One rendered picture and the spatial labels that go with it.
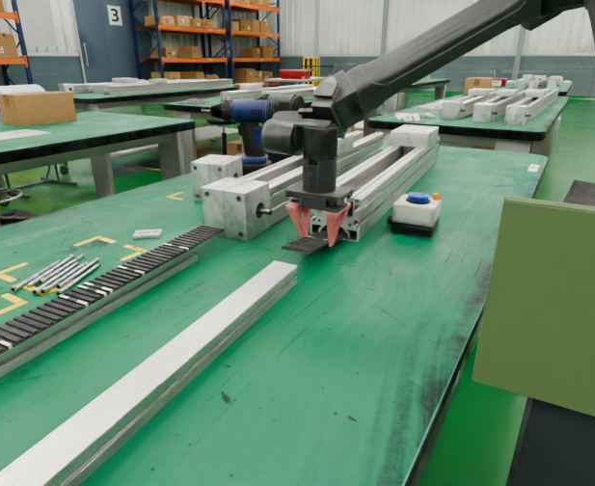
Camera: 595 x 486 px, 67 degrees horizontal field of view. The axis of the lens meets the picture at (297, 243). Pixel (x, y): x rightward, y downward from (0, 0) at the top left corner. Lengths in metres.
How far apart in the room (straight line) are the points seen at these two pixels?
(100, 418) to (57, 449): 0.04
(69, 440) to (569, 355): 0.45
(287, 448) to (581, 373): 0.29
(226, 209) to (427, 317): 0.43
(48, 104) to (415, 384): 2.54
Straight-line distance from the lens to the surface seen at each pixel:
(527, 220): 0.46
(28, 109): 2.78
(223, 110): 1.27
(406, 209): 0.90
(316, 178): 0.74
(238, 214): 0.85
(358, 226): 0.85
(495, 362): 0.53
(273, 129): 0.77
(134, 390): 0.48
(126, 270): 0.71
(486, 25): 0.83
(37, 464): 0.44
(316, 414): 0.47
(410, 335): 0.60
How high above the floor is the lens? 1.10
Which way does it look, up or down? 22 degrees down
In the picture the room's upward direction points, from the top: straight up
